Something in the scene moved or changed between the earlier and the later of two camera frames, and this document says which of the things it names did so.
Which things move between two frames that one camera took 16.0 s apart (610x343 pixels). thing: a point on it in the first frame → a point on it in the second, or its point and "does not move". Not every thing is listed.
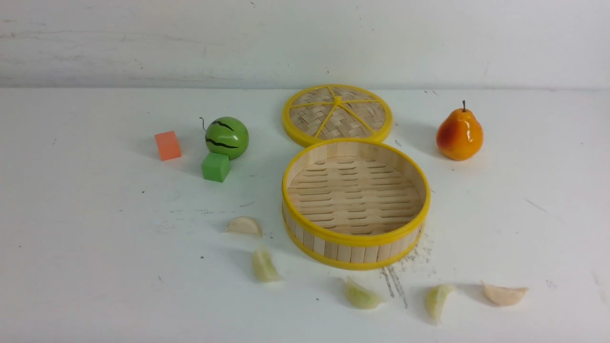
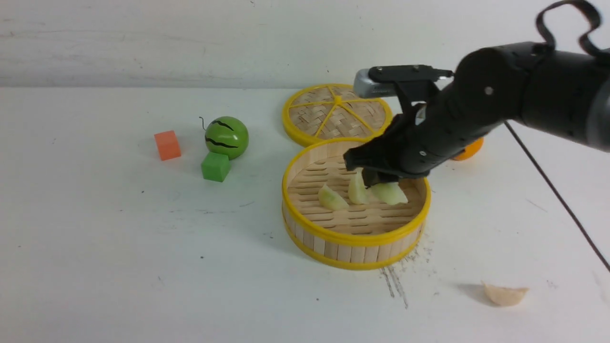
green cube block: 216,166 does not move
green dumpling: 360,297 → 357,190
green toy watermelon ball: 228,136 does not move
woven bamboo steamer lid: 318,112 does not move
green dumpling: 264,268 → 328,198
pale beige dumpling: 504,296 does not move
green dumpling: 435,298 → 390,193
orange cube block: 168,146 does not move
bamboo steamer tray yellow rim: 355,204 does not move
